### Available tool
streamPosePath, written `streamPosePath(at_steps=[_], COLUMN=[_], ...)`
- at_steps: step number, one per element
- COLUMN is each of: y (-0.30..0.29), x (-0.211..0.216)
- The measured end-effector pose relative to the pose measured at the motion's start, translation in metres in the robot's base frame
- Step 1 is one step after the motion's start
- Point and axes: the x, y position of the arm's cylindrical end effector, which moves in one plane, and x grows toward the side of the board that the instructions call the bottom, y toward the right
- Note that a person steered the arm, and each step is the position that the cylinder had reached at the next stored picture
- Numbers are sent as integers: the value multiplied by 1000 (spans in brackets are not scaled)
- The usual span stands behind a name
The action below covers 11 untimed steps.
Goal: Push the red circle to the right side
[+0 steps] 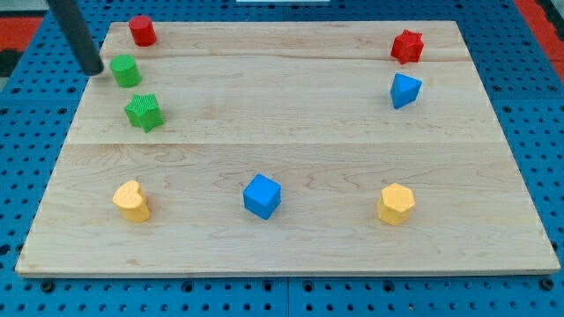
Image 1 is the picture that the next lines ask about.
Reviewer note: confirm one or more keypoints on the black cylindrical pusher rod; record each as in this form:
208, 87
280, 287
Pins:
74, 28

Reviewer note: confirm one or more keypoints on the red cylinder block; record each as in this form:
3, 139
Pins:
142, 31

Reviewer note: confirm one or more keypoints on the green cylinder block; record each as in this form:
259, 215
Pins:
125, 71

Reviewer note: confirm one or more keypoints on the green star block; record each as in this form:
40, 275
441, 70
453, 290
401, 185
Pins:
143, 111

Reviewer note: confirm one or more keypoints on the yellow heart block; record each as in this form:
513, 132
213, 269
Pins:
131, 201

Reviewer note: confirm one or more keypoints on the blue cube block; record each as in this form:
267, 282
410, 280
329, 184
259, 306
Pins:
262, 196

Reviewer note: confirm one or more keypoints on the light wooden board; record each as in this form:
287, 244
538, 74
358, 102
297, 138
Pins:
305, 104

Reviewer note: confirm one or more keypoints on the red star block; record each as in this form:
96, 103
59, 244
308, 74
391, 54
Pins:
407, 47

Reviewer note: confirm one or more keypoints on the blue triangle block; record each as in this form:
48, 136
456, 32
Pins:
404, 90

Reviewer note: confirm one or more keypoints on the yellow hexagon block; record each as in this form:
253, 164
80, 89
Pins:
395, 204

